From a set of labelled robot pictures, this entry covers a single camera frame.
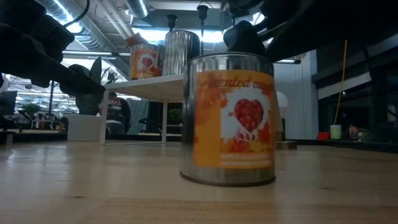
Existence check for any green background shrub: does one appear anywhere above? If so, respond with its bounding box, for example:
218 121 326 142
18 103 41 121

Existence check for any long LED light bar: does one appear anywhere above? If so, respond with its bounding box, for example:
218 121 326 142
62 50 302 65

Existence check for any person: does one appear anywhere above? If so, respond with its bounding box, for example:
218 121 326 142
98 91 132 135

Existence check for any dark computer monitor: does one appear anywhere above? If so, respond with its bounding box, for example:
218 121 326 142
0 90 18 116

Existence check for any green plant in white pot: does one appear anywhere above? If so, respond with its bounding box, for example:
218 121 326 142
67 57 105 142

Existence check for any scented candle tin orange label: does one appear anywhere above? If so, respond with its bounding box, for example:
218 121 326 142
126 32 165 81
179 52 277 187
161 29 201 77

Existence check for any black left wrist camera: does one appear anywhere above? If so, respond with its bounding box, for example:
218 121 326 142
43 24 76 63

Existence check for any pale green cup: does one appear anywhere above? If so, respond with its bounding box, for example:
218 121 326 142
330 124 342 140

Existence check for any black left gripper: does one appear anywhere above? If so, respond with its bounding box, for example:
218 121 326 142
0 21 107 98

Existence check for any grey hanging cloth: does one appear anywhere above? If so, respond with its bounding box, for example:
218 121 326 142
129 98 150 135

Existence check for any white globe lamp brass base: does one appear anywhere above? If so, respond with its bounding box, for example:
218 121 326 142
275 91 298 149

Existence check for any small green background plant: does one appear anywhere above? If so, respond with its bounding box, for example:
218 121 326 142
169 108 183 125

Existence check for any white perforated shelf riser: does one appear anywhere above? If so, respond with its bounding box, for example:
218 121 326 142
99 73 187 146

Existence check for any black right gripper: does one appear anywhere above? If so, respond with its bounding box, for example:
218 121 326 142
257 0 312 62

